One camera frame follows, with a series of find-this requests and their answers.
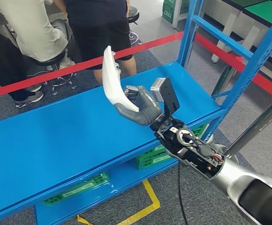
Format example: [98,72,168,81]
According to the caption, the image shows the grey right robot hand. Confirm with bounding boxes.
[114,85,162,127]

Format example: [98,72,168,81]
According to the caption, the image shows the white curved plastic part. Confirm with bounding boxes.
[102,45,140,113]

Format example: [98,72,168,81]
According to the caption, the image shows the blue metal shelf rack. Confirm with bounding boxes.
[0,0,272,225]

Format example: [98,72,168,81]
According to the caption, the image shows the green top workbench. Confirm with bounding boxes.
[211,0,272,64]

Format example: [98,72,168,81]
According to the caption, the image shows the green plastic crate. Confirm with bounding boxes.
[42,172,110,206]
[138,123,208,158]
[136,152,173,171]

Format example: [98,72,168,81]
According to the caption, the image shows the black round stool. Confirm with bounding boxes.
[127,6,142,45]

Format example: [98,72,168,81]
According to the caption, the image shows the person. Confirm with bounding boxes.
[52,0,137,86]
[0,0,45,109]
[0,0,76,70]

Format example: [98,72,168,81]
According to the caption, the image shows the stacked green crates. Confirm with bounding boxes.
[162,0,189,25]

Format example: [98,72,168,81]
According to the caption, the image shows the red barrier belt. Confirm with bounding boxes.
[0,32,184,101]
[194,33,272,98]

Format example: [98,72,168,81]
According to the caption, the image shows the black stool chrome base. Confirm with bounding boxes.
[34,48,77,96]

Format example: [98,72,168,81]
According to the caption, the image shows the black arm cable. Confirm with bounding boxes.
[178,161,188,225]

